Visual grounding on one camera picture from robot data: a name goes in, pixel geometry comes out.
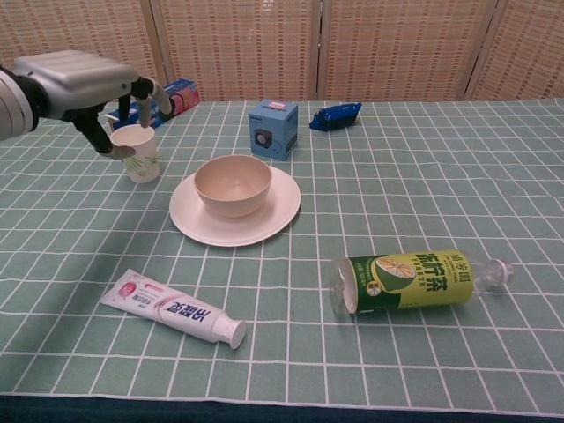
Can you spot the long blue carton box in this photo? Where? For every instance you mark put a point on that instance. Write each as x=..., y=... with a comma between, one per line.
x=185, y=94

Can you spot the white round plate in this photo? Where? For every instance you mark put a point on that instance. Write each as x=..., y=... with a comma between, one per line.
x=220, y=231

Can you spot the white paper cup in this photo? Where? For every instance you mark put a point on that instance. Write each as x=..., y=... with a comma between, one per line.
x=141, y=163

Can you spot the light blue speaker box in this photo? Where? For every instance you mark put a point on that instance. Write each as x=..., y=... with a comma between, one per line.
x=273, y=132

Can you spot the bamboo folding screen panel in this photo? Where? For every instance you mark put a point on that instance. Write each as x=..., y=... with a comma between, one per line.
x=396, y=44
x=238, y=44
x=88, y=26
x=529, y=44

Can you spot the green label tea bottle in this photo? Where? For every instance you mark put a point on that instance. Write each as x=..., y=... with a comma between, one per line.
x=418, y=282

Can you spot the dark blue snack packet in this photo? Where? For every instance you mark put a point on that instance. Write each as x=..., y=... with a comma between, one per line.
x=335, y=116

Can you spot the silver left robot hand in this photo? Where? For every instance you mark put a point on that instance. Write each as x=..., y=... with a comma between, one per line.
x=79, y=83

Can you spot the green grid tablecloth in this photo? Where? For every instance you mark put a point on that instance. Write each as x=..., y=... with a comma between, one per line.
x=396, y=198

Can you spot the white toothpaste tube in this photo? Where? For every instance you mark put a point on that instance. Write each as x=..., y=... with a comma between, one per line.
x=176, y=308

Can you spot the beige bowl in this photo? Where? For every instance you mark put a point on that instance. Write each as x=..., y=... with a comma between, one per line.
x=233, y=185

